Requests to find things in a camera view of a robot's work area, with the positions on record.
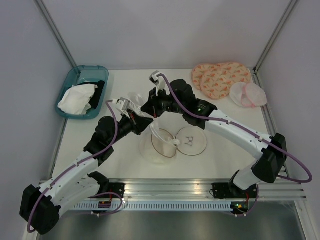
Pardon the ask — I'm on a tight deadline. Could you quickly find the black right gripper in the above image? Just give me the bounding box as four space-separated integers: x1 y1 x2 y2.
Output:
140 86 186 119

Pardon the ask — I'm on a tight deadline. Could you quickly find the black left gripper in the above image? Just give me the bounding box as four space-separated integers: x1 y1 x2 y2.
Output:
108 108 154 146

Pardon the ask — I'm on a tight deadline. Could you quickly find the white lace bra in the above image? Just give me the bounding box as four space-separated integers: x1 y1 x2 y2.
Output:
128 92 181 146

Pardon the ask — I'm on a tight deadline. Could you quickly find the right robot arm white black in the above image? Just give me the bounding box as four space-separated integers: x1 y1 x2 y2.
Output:
141 77 287 198

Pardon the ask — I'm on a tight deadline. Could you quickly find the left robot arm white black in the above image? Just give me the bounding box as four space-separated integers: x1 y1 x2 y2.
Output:
19 110 154 235

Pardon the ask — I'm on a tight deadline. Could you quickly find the orange floral laundry bag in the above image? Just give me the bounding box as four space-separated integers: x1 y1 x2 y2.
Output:
191 61 252 100

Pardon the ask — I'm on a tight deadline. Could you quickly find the pink trimmed mesh laundry bag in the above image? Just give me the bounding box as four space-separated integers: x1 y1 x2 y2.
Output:
229 82 268 108

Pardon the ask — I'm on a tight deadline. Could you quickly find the black garment in bin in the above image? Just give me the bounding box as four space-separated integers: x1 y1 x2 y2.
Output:
89 80 105 109

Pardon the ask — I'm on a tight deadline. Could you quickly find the white cloth in bin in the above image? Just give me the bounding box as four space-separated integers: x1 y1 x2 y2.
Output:
57 84 95 115

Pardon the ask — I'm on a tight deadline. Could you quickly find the teal plastic bin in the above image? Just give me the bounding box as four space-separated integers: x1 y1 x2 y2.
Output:
55 65 109 120

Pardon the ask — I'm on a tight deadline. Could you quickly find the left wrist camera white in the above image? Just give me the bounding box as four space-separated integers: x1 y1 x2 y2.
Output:
115 97 131 117

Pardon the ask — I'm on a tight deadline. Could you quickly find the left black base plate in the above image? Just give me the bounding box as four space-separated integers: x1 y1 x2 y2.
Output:
98 182 125 202

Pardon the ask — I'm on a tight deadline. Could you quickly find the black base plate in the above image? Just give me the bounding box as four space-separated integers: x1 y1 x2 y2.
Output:
212 182 258 200
98 182 125 202

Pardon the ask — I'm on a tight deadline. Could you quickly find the white slotted cable duct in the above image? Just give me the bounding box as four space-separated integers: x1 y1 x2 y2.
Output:
72 200 233 212

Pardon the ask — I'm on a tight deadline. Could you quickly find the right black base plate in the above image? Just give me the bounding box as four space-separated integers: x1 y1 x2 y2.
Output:
212 182 258 200

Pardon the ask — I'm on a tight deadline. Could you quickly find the right side aluminium rail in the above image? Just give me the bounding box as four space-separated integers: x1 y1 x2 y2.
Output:
250 68 289 178

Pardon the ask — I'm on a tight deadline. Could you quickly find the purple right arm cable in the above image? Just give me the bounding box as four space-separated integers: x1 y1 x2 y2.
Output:
157 72 313 218

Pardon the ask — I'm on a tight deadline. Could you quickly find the left aluminium frame post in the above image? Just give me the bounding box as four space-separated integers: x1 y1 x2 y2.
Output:
34 0 77 68

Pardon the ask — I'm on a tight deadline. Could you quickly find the aluminium frame post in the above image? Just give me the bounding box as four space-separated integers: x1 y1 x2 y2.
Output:
252 0 300 74
34 0 77 68

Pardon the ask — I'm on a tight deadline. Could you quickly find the aluminium front rail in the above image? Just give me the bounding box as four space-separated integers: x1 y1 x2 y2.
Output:
34 178 308 201

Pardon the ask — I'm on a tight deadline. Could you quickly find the right aluminium frame post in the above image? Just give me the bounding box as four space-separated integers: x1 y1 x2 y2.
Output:
252 0 300 74

